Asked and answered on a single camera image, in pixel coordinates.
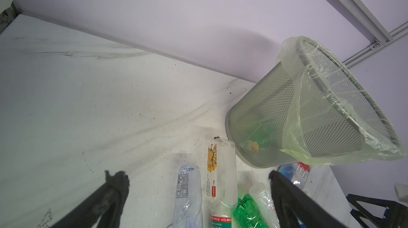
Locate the clear bottle sunflower label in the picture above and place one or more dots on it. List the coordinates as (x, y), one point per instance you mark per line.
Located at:
(222, 183)

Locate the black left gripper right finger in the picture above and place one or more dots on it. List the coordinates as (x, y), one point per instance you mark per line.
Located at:
(293, 206)

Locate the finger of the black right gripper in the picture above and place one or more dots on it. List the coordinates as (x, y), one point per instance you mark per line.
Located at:
(378, 213)

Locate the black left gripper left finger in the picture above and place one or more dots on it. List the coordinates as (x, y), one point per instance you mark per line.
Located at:
(102, 208)

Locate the grey mesh waste bin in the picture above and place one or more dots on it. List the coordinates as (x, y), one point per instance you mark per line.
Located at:
(255, 124)

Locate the green plastic bin liner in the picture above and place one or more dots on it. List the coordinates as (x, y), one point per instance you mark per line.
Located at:
(332, 120)

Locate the clear bottle blue red label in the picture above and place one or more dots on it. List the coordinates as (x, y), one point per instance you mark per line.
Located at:
(297, 173)

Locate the clear crushed bottle white label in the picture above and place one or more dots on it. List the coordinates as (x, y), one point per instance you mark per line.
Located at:
(188, 198)

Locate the green soda bottle yellow cap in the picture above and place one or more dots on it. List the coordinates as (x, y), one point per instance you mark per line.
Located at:
(247, 214)

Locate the clear bottle red cap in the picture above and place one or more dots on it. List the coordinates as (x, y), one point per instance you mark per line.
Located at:
(261, 193)

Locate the aluminium frame profile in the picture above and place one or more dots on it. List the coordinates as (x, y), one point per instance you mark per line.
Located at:
(370, 23)

